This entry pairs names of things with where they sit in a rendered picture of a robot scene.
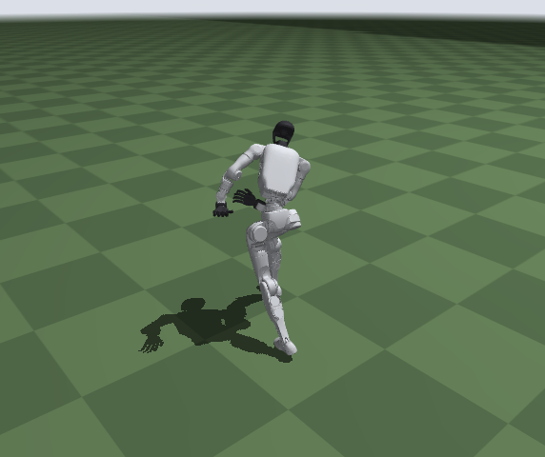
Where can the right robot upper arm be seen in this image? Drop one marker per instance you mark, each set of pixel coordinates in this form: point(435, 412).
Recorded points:
point(303, 168)

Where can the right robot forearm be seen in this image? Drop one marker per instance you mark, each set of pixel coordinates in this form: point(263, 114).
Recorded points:
point(261, 207)

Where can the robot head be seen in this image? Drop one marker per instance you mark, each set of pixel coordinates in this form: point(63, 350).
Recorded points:
point(283, 129)

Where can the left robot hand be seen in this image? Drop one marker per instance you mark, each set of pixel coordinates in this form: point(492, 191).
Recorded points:
point(221, 210)

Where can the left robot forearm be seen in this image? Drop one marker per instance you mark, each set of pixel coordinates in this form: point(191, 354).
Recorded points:
point(226, 185)

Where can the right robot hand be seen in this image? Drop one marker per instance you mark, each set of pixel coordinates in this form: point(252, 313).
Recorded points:
point(248, 200)

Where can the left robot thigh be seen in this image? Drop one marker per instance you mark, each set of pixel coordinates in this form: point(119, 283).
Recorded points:
point(256, 235)

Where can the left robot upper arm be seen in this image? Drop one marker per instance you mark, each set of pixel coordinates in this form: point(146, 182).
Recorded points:
point(254, 152)

